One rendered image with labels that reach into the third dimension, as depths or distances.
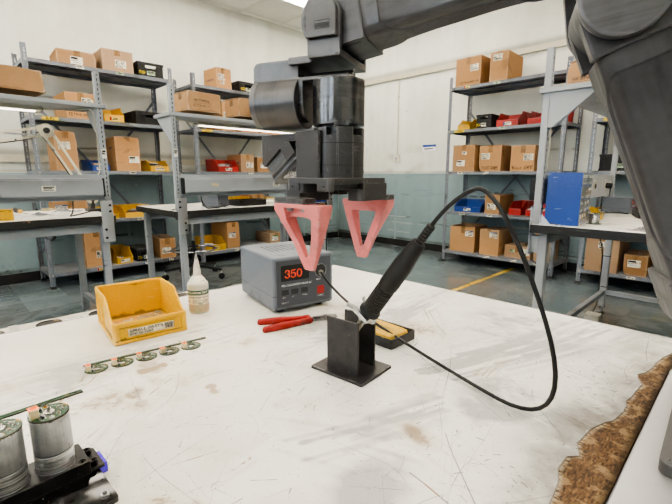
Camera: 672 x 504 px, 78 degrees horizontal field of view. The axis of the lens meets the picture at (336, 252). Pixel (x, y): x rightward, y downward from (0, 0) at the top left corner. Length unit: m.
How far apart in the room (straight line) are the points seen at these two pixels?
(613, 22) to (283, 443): 0.43
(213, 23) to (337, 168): 5.24
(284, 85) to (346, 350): 0.30
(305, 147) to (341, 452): 0.30
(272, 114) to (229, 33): 5.25
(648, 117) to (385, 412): 0.34
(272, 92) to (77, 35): 4.57
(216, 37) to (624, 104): 5.35
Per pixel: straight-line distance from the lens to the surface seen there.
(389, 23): 0.46
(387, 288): 0.44
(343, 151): 0.45
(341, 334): 0.48
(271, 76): 0.51
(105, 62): 4.53
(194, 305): 0.73
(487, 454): 0.40
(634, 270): 4.33
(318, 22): 0.46
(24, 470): 0.38
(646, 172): 0.43
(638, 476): 0.43
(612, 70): 0.43
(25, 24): 4.94
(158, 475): 0.39
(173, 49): 5.33
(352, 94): 0.46
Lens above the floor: 0.98
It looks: 11 degrees down
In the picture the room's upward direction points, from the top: straight up
